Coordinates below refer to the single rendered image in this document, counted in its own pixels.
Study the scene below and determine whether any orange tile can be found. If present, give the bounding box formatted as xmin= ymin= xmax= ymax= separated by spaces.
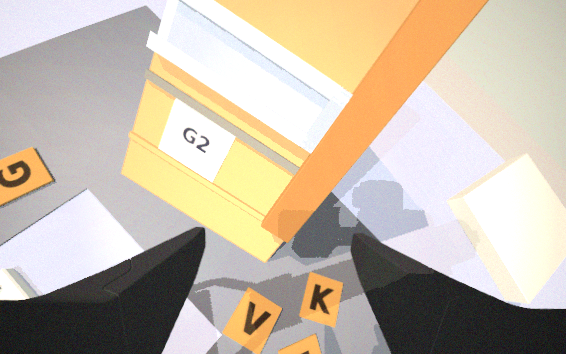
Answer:
xmin=0 ymin=147 xmax=54 ymax=206
xmin=299 ymin=272 xmax=343 ymax=327
xmin=223 ymin=287 xmax=282 ymax=354
xmin=278 ymin=334 xmax=321 ymax=354

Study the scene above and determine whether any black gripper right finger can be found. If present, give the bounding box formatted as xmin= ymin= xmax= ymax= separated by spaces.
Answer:
xmin=351 ymin=233 xmax=566 ymax=354

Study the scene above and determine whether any pale yellow board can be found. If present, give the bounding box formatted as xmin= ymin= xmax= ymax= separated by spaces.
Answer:
xmin=122 ymin=0 xmax=489 ymax=263

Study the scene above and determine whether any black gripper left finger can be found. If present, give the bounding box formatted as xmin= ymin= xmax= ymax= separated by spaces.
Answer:
xmin=0 ymin=227 xmax=205 ymax=354

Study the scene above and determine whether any white paper ticket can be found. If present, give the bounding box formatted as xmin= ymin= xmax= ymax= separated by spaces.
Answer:
xmin=159 ymin=99 xmax=235 ymax=182

